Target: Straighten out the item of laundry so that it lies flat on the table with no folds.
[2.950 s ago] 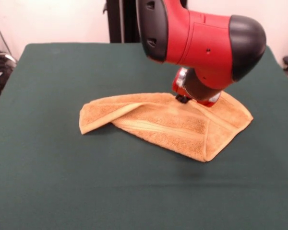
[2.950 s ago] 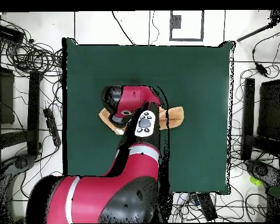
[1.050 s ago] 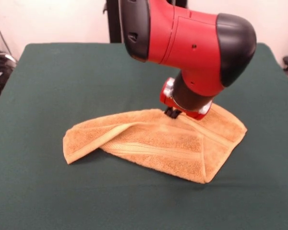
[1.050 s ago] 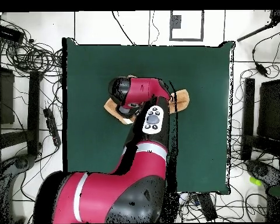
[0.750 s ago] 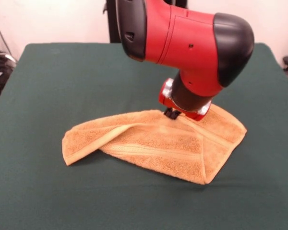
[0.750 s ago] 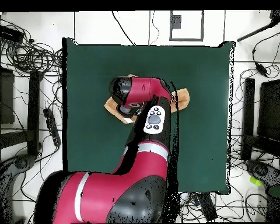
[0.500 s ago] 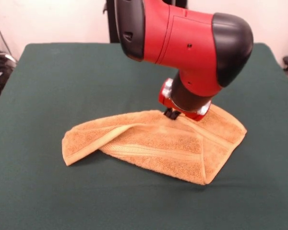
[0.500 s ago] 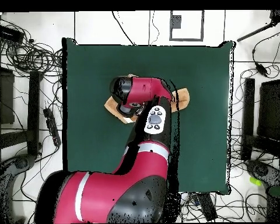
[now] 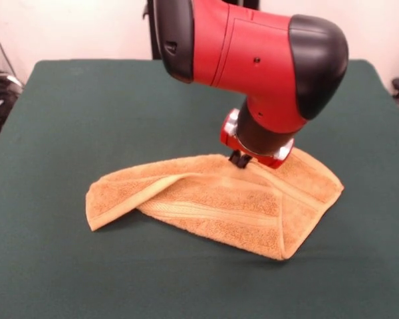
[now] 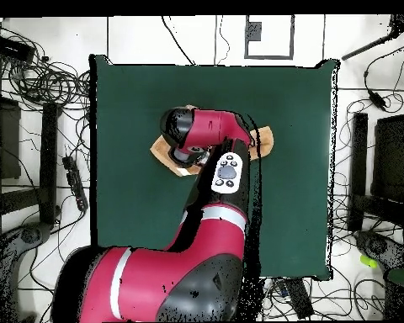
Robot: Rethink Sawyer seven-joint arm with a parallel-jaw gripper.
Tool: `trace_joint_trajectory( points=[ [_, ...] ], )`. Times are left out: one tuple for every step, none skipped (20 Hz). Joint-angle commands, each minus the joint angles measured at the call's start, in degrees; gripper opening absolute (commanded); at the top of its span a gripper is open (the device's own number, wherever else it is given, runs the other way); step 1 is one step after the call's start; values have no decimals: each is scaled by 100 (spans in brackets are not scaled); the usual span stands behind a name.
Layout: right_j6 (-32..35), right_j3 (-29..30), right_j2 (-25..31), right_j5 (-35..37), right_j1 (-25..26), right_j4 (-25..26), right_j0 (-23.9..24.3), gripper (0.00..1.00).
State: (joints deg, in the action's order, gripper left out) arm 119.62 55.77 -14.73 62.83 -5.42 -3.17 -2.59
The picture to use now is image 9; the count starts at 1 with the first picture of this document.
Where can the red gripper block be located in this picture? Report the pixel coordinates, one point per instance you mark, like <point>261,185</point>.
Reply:
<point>227,138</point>

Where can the tan terry towel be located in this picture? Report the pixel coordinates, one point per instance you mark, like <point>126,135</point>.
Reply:
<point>219,206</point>

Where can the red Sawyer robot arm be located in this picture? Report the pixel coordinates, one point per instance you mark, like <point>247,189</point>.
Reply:
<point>262,56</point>

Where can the dark green table cloth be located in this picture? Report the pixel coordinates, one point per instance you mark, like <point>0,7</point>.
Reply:
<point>119,266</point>

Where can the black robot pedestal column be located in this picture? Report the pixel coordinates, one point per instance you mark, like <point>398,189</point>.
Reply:
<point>152,33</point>

